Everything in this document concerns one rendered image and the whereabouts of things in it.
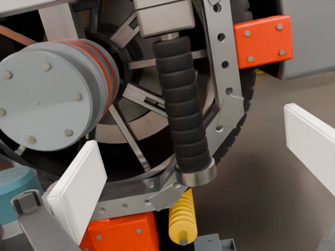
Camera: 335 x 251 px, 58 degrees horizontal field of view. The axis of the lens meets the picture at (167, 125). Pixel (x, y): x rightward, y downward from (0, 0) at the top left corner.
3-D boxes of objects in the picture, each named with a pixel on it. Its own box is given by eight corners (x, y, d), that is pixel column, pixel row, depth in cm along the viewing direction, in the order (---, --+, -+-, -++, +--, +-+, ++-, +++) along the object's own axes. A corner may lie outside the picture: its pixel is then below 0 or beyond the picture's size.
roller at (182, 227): (190, 179, 87) (187, 161, 85) (201, 252, 59) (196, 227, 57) (171, 182, 87) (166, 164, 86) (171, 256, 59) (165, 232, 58)
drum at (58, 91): (130, 104, 58) (111, 29, 54) (110, 147, 38) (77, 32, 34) (60, 118, 59) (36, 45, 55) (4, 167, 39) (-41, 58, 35)
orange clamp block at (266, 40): (230, 64, 57) (278, 54, 56) (239, 70, 49) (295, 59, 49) (225, 26, 54) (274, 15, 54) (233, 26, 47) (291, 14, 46)
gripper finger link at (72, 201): (79, 248, 14) (64, 251, 15) (107, 178, 21) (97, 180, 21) (60, 195, 14) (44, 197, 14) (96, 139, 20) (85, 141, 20)
